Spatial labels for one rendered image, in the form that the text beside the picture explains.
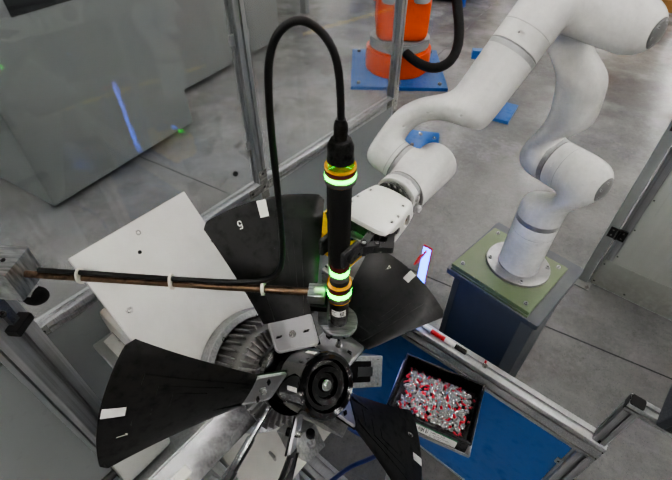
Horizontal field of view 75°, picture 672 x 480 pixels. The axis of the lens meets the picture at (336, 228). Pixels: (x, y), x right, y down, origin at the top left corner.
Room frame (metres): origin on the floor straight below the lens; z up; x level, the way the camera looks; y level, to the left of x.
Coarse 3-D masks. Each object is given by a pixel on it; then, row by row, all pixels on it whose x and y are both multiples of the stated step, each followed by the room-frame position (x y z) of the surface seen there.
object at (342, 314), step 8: (336, 120) 0.47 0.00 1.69; (344, 120) 0.47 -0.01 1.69; (336, 128) 0.47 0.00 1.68; (344, 128) 0.47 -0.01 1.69; (336, 136) 0.47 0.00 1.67; (344, 136) 0.47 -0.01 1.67; (328, 144) 0.47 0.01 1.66; (336, 144) 0.46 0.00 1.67; (344, 144) 0.46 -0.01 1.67; (352, 144) 0.47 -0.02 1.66; (328, 152) 0.47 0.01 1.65; (336, 152) 0.46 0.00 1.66; (344, 152) 0.46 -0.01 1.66; (352, 152) 0.47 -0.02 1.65; (328, 160) 0.47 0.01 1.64; (336, 160) 0.46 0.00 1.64; (344, 160) 0.46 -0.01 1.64; (352, 160) 0.47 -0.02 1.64; (336, 312) 0.46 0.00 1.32; (344, 312) 0.46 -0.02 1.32; (336, 320) 0.46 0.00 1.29; (344, 320) 0.46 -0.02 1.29
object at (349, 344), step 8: (320, 336) 0.49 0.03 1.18; (320, 344) 0.48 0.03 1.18; (328, 344) 0.48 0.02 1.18; (344, 344) 0.48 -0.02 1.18; (352, 344) 0.48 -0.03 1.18; (360, 344) 0.48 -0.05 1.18; (336, 352) 0.46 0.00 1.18; (344, 352) 0.46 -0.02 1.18; (352, 352) 0.46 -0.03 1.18; (360, 352) 0.46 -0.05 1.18; (352, 360) 0.44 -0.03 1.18
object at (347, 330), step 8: (312, 288) 0.48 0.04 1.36; (312, 296) 0.46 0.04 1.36; (320, 296) 0.46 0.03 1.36; (312, 304) 0.46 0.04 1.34; (320, 304) 0.46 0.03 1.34; (328, 304) 0.48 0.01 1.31; (320, 312) 0.46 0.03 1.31; (328, 312) 0.48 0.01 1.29; (352, 312) 0.49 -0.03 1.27; (320, 320) 0.46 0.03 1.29; (328, 320) 0.47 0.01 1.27; (352, 320) 0.47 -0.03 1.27; (328, 328) 0.46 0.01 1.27; (336, 328) 0.46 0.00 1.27; (344, 328) 0.46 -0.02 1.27; (352, 328) 0.46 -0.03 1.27; (336, 336) 0.44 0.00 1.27; (344, 336) 0.44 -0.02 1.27
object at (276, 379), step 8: (264, 376) 0.36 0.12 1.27; (272, 376) 0.37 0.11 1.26; (280, 376) 0.38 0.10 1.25; (256, 384) 0.36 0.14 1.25; (264, 384) 0.36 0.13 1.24; (272, 384) 0.37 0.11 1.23; (256, 392) 0.36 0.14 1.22; (272, 392) 0.37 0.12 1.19; (248, 400) 0.35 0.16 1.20; (264, 400) 0.36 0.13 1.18
